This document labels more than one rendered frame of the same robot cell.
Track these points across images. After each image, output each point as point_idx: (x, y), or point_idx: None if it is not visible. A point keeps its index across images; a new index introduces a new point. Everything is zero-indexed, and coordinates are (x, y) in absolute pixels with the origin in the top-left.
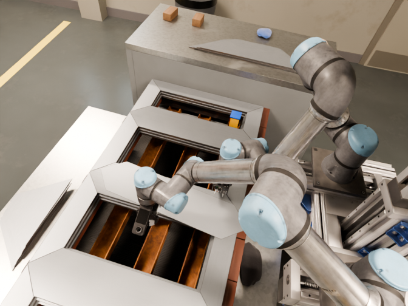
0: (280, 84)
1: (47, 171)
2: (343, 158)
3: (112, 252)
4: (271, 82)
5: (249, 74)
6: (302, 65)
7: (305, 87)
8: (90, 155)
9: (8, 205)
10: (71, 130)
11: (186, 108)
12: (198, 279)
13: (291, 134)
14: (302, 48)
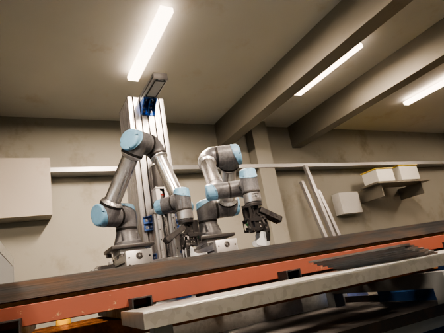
0: (6, 256)
1: (345, 271)
2: (135, 222)
3: (327, 330)
4: (5, 255)
5: (1, 247)
6: (146, 137)
7: (10, 256)
8: (259, 285)
9: (423, 256)
10: (248, 291)
11: (28, 328)
12: (265, 326)
13: (171, 170)
14: (139, 131)
